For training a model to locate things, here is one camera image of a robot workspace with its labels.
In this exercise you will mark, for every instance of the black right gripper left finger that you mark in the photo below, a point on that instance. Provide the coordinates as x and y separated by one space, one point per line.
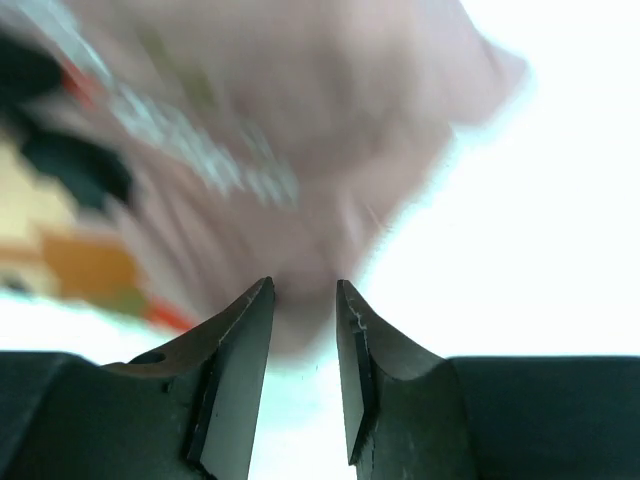
185 410

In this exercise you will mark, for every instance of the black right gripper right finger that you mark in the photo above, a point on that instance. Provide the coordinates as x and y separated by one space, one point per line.
410 414

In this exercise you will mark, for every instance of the dusty pink t shirt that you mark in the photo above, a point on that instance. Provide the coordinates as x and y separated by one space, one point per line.
272 138

